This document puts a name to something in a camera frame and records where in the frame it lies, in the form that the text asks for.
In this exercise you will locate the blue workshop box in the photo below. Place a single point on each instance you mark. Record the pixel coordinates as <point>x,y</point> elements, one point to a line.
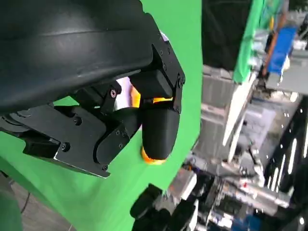
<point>281,50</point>

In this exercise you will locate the grey workshop crate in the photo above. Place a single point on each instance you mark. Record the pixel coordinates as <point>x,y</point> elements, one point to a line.
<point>216,108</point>

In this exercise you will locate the lilac plate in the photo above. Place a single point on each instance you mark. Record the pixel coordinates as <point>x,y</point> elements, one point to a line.
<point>124,96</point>

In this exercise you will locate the black backdrop curtain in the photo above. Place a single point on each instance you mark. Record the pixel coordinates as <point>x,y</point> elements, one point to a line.
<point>221,31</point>

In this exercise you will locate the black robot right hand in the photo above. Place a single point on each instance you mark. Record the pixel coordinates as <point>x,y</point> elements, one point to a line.
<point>146,209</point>

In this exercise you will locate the green table cloth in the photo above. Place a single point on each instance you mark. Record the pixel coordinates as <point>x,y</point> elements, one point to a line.
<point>187,36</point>

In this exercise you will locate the green cloth on workshop desk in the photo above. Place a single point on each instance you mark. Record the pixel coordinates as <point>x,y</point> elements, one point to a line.
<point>252,36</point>

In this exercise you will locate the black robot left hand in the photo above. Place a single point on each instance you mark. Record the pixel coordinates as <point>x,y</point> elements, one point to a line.
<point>72,48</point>

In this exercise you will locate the orange white toy bread roll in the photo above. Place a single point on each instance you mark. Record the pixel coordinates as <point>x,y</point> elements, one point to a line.
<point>151,161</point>

